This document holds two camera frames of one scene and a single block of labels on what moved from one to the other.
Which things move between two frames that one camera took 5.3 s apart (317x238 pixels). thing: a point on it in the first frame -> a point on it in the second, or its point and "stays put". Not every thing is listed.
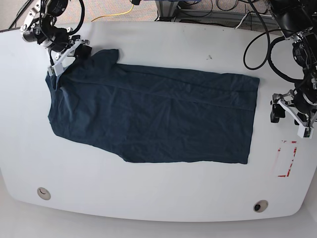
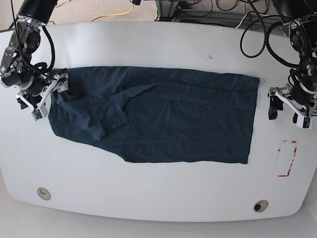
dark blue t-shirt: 155,114 stays put
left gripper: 62,44 -> 38,94
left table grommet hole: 44,193 stays put
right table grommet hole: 260,206 stays put
